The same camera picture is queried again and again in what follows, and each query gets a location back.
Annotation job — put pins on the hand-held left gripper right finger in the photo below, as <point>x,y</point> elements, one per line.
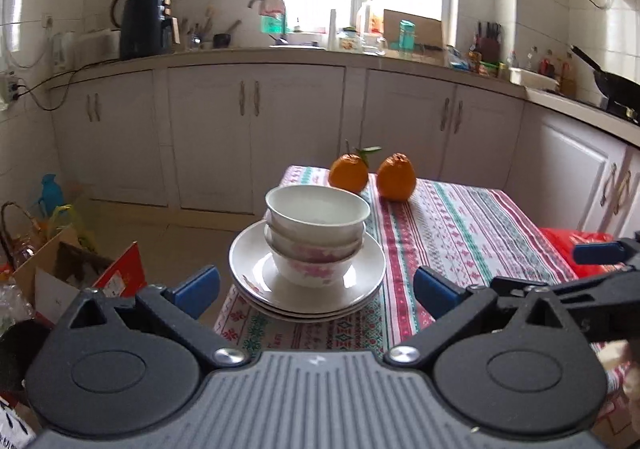
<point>437,291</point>

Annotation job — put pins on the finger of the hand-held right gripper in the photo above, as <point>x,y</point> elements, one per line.
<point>597,253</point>
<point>605,304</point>

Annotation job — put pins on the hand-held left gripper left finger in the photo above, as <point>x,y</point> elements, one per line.
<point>197,291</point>

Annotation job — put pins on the white bowl with pink flowers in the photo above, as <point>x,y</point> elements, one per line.
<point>285,241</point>
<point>310,271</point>
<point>315,214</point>

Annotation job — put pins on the patterned striped tablecloth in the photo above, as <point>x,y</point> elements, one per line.
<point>450,229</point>

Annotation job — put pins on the red cardboard box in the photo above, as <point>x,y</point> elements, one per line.
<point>120,274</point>

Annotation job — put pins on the orange fruit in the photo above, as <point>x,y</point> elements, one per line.
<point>396,179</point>

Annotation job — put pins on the black gas stove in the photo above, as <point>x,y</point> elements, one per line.
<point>627,114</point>

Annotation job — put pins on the yellow green plastic bag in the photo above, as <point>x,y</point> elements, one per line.
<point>70,224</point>

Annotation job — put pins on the orange with green leaf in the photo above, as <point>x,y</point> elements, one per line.
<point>347,174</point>

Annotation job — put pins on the black wok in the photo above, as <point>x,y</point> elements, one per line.
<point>620,86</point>

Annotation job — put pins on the blue plastic bottle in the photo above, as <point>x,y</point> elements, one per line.
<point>50,191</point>

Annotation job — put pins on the yellow oil bottle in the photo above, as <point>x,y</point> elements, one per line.
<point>567,76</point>

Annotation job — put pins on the white plastic tray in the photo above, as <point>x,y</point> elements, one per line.
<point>532,79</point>

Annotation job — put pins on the red condiment bottle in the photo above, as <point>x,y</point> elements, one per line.
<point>546,65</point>

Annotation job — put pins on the brown wicker basket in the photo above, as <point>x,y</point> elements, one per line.
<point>10,229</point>

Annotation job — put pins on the clear condiment bottle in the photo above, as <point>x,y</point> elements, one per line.
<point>531,60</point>

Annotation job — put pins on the knife block with knives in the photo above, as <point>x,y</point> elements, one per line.
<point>487,49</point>

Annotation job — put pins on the blue plastic bag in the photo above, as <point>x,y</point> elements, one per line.
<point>457,59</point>

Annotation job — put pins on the utensil holder with utensils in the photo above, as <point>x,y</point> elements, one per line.
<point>196,41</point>

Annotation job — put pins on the black mortar with pestle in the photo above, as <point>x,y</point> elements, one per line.
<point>222,40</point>

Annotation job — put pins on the clear glass mug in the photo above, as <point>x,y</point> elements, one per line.
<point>375,44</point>

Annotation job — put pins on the teal storage jar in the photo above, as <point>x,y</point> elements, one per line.
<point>407,36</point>

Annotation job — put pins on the brown cardboard sheet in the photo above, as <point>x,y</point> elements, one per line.
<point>425,31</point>

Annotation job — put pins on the white countertop appliance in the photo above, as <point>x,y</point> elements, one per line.
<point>97,46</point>

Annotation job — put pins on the printed glass jar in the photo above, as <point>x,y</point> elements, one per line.
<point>350,41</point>

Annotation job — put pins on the green dish soap bottle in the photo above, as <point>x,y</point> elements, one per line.
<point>272,25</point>

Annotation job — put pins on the tall white bottle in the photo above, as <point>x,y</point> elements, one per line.
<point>332,31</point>

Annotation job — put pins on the clear plastic bottle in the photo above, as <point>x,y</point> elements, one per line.
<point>365,19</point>

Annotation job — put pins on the pink dish cloth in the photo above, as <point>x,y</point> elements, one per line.
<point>272,8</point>

